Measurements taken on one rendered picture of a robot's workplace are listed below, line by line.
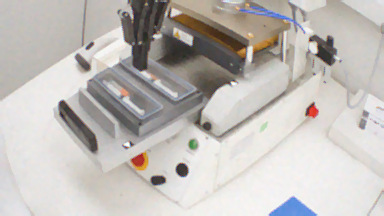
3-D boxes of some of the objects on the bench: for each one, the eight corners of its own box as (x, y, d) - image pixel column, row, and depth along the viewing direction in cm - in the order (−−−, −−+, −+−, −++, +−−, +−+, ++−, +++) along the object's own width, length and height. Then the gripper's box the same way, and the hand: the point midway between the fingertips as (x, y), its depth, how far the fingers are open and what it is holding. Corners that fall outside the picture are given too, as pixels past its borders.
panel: (99, 137, 134) (120, 71, 128) (179, 205, 118) (211, 137, 112) (94, 137, 132) (114, 71, 126) (173, 206, 116) (205, 138, 110)
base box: (235, 59, 166) (238, 15, 155) (320, 119, 146) (329, 74, 135) (95, 134, 135) (92, 81, 124) (196, 217, 115) (203, 170, 104)
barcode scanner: (114, 41, 171) (116, 22, 166) (128, 49, 167) (130, 29, 162) (72, 66, 159) (72, 47, 154) (82, 76, 155) (83, 55, 150)
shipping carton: (132, 53, 165) (134, 30, 160) (159, 69, 159) (161, 44, 153) (89, 78, 154) (89, 54, 149) (112, 97, 148) (112, 70, 142)
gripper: (161, -34, 100) (153, 49, 115) (112, -18, 92) (105, 73, 107) (185, -26, 96) (177, 63, 110) (132, -11, 88) (125, 89, 103)
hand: (140, 53), depth 107 cm, fingers closed
